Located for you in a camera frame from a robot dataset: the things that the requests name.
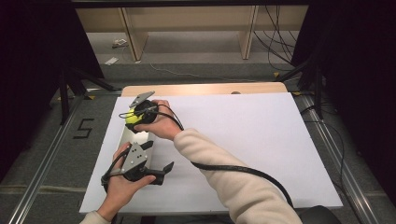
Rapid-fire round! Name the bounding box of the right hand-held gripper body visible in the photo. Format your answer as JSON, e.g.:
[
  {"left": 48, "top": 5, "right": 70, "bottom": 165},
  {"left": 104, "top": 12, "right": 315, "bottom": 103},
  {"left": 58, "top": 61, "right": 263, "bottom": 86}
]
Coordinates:
[{"left": 128, "top": 91, "right": 160, "bottom": 125}]

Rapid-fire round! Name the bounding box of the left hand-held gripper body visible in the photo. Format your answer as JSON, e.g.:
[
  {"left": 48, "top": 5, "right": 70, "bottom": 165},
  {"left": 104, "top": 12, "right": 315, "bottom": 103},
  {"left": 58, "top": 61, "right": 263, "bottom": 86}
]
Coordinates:
[{"left": 120, "top": 142, "right": 151, "bottom": 183}]

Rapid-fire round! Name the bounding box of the yellow tennis ball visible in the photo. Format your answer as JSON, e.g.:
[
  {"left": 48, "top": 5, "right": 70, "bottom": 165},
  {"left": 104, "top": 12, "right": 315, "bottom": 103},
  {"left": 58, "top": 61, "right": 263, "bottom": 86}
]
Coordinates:
[{"left": 125, "top": 107, "right": 145, "bottom": 126}]

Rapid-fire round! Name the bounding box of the white plastic bin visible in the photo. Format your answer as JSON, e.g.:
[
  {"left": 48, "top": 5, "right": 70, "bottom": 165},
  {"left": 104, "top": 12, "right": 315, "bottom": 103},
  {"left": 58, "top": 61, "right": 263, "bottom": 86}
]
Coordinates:
[{"left": 120, "top": 124, "right": 157, "bottom": 171}]

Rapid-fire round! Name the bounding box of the person's right hand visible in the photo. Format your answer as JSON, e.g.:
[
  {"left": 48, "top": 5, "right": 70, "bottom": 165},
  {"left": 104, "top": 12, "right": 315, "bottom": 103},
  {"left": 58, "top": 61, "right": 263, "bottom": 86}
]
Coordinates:
[{"left": 134, "top": 99, "right": 185, "bottom": 142}]

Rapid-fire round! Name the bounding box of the person's left hand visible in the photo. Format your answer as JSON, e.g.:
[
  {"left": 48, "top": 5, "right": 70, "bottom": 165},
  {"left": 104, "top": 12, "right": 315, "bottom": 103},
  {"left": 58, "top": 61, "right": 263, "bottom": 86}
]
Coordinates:
[{"left": 105, "top": 142, "right": 157, "bottom": 208}]

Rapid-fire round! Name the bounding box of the black metal stand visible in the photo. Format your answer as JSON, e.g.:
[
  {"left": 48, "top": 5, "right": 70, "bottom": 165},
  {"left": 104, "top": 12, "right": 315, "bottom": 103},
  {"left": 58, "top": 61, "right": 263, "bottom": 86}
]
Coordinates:
[
  {"left": 275, "top": 55, "right": 325, "bottom": 119},
  {"left": 58, "top": 65, "right": 121, "bottom": 126}
]

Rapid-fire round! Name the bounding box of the light wooden desk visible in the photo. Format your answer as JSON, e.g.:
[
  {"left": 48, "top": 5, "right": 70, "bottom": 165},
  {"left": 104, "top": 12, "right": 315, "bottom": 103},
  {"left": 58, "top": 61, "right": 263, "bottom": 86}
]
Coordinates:
[{"left": 76, "top": 5, "right": 309, "bottom": 62}]

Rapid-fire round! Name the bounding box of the small floor litter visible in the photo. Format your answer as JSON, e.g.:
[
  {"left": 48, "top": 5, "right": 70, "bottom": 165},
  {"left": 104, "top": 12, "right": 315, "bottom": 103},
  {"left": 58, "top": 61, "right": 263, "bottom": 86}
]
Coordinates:
[{"left": 111, "top": 38, "right": 129, "bottom": 49}]

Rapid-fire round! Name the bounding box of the white foam board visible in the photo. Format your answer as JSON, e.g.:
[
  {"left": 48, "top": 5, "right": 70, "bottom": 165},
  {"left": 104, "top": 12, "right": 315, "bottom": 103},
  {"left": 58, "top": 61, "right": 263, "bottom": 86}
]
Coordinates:
[{"left": 78, "top": 92, "right": 344, "bottom": 216}]

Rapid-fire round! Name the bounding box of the black curtain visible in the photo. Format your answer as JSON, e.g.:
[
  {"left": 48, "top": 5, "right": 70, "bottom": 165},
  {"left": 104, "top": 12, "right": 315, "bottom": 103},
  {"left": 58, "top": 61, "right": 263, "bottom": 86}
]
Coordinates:
[
  {"left": 0, "top": 0, "right": 106, "bottom": 183},
  {"left": 290, "top": 0, "right": 396, "bottom": 198}
]

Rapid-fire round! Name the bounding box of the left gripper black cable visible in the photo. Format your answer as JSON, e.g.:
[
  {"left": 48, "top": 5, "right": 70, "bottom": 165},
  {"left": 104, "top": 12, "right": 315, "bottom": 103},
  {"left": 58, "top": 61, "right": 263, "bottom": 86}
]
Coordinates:
[{"left": 100, "top": 147, "right": 131, "bottom": 193}]

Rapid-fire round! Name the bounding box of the white floor cable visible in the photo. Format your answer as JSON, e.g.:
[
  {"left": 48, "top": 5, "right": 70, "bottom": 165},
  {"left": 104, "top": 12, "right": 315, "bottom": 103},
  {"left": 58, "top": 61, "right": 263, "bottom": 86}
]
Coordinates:
[{"left": 148, "top": 63, "right": 257, "bottom": 83}]

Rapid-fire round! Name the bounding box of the aluminium floor rail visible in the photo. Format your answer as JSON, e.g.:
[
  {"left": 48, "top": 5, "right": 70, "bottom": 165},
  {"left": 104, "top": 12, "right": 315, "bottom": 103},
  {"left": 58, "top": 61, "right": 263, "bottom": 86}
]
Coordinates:
[
  {"left": 298, "top": 93, "right": 380, "bottom": 224},
  {"left": 7, "top": 95, "right": 86, "bottom": 224}
]

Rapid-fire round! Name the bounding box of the black overhead frame bar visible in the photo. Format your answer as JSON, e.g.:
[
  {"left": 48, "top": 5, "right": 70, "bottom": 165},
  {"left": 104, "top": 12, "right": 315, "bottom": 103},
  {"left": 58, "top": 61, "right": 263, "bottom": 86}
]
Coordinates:
[{"left": 70, "top": 0, "right": 312, "bottom": 9}]

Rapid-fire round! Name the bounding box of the black hanging cable bundle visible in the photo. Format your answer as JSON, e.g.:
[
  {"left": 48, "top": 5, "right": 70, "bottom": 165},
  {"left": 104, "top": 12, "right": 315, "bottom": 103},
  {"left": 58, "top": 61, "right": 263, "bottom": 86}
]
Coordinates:
[{"left": 252, "top": 5, "right": 301, "bottom": 73}]

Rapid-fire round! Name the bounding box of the thin black floor cable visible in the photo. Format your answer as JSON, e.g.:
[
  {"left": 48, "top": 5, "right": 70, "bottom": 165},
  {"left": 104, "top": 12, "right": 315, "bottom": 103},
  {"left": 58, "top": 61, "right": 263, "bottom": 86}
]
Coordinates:
[{"left": 300, "top": 105, "right": 354, "bottom": 202}]

